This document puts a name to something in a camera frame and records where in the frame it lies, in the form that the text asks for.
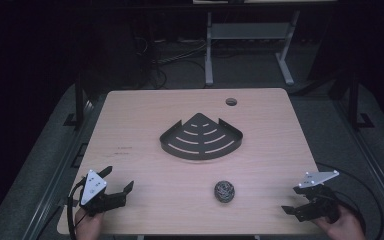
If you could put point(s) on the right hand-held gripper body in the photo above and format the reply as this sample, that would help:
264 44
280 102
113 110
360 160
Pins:
318 200

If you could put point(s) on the steel wool scouring ball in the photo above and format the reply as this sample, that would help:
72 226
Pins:
224 191

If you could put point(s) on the person's left hand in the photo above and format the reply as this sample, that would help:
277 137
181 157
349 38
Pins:
87 226

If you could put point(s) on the black metal post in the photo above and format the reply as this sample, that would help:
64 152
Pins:
354 100
79 100

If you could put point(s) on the grey metal desk frame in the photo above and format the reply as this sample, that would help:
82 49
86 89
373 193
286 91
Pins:
246 31

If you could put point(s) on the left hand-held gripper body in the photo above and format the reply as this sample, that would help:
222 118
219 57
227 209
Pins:
93 186

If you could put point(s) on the black metal corner shelf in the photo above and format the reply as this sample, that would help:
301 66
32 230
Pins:
200 139

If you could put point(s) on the person's right hand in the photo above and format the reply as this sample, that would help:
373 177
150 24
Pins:
341 228

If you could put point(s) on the grey metal floor rail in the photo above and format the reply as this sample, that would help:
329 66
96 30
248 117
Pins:
58 170
375 173

